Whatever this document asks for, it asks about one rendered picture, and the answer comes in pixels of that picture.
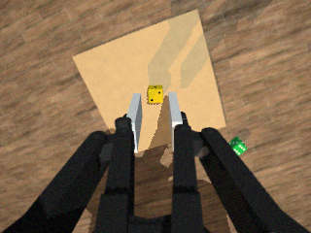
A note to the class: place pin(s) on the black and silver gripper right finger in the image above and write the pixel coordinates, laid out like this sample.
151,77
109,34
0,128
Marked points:
249,206

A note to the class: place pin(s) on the tan square mat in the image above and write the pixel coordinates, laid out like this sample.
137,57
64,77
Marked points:
172,53

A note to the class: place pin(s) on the green die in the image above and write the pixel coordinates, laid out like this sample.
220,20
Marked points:
238,145

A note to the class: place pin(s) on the yellow die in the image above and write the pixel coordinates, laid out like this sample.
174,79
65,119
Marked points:
155,93

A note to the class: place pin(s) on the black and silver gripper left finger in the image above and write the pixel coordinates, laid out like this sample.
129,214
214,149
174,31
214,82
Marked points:
61,204

